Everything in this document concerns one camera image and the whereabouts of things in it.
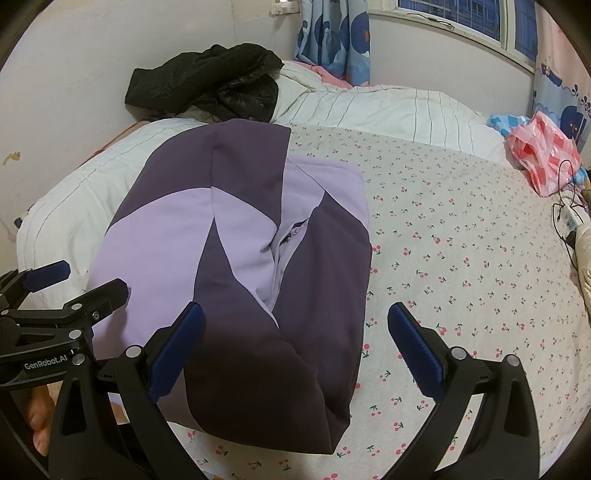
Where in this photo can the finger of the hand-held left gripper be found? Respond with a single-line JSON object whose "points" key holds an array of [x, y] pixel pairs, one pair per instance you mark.
{"points": [[101, 295], [46, 272]]}

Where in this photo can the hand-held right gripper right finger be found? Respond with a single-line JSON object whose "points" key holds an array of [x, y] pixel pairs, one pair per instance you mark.
{"points": [[415, 350]]}

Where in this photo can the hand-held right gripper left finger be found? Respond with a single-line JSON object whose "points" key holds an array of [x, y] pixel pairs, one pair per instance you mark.
{"points": [[180, 350]]}

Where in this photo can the purple two-tone jacket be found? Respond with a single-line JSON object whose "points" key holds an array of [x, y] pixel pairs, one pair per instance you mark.
{"points": [[231, 230]]}

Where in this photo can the person's left hand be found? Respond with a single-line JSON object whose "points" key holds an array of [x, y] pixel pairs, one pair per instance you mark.
{"points": [[41, 415]]}

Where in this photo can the cherry print bed sheet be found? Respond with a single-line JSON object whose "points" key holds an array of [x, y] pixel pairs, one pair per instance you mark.
{"points": [[461, 254]]}

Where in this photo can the beige cloth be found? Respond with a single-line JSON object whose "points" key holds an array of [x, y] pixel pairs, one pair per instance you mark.
{"points": [[584, 258]]}

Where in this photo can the pink checked plastic bag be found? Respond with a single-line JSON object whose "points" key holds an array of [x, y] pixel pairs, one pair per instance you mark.
{"points": [[540, 152]]}

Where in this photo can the black puffer jacket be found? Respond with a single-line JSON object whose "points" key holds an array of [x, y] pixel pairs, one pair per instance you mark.
{"points": [[221, 87]]}

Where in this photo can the white striped quilt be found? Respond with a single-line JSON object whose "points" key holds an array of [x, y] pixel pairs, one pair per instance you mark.
{"points": [[392, 110]]}

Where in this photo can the light blue printed cloth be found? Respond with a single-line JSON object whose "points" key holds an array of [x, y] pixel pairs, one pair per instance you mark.
{"points": [[503, 122]]}

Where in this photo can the pink cloth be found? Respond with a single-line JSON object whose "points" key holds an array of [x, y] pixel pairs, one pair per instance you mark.
{"points": [[332, 78]]}

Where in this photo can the window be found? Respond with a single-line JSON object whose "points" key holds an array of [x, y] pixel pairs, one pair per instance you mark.
{"points": [[461, 14]]}

